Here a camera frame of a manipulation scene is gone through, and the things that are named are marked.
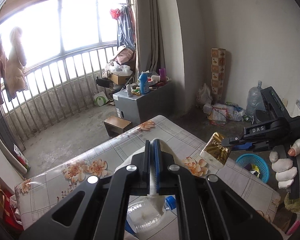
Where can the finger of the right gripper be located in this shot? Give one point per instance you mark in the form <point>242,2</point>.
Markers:
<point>242,147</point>
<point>232,141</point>

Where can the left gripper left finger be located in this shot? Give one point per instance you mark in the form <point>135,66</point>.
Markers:
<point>97,208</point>

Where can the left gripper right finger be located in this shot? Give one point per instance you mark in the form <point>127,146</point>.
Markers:
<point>209,209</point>

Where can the gold tissue packet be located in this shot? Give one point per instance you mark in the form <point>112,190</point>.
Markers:
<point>214,153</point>

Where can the clear bottle blue cap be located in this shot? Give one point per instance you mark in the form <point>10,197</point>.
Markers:
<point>143,221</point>

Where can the white fluffy cloth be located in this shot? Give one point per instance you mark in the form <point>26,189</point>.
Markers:
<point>157,148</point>

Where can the blue mesh trash basket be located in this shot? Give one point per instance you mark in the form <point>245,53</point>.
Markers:
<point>255,165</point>

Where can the floor trash packaging pile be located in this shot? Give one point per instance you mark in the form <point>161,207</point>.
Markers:
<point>220,114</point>

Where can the right hand white glove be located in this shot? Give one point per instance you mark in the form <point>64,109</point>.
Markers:
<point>285,172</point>

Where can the black rice cooker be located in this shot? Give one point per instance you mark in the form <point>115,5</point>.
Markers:
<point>260,116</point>

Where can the large blue water jug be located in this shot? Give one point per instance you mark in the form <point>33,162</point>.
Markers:
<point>254,100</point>

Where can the white plastic bag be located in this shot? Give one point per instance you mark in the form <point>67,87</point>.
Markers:
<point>203,96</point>

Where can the tall patterned box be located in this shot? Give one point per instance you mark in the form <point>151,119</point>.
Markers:
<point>218,61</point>

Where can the small wooden stool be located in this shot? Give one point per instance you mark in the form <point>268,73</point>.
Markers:
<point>116,126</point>

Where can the purple cup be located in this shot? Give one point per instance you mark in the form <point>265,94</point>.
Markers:
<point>162,73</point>

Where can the grey cabinet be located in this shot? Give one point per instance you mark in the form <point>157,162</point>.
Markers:
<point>139,109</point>

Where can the blue detergent bottle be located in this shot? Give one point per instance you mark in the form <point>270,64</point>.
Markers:
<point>144,84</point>

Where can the red gift bag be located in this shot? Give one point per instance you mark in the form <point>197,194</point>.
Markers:
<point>7,207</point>

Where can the beige curtain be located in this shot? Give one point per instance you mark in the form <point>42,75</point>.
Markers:
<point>149,44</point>

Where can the white green paper bag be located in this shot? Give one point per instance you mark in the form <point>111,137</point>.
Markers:
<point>100,98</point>

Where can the cardboard box with clutter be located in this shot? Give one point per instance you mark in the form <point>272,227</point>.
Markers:
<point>119,69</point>

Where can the metal balcony railing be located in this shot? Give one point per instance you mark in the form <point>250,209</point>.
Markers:
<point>57,89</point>

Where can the black radiator panel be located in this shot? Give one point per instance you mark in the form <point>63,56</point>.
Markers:
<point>7,136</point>

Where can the blue hanging clothes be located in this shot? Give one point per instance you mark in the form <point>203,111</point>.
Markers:
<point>126,28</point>

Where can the beige hanging puffer jacket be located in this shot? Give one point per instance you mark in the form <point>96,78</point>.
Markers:
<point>15,77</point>

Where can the red hanging cloth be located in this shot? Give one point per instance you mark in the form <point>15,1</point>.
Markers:
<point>115,13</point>

